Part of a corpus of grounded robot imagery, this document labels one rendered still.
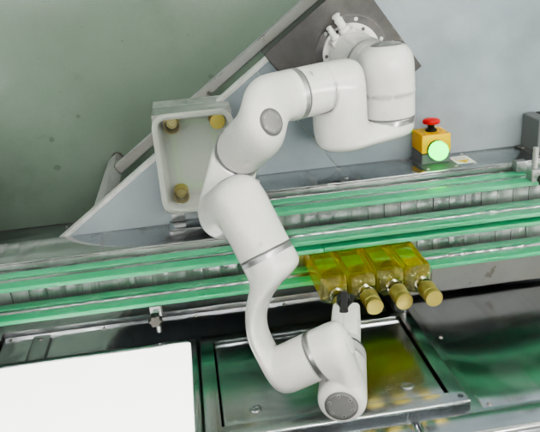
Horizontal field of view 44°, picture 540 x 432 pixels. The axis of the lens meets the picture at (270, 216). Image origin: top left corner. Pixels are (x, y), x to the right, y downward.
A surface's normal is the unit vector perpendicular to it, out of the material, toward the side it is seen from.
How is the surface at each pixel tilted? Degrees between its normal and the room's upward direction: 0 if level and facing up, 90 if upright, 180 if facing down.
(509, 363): 91
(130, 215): 0
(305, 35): 1
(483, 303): 90
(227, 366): 90
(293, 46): 1
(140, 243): 90
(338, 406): 15
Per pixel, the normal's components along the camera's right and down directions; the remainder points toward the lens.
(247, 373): -0.07, -0.93
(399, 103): 0.23, 0.35
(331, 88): 0.49, 0.15
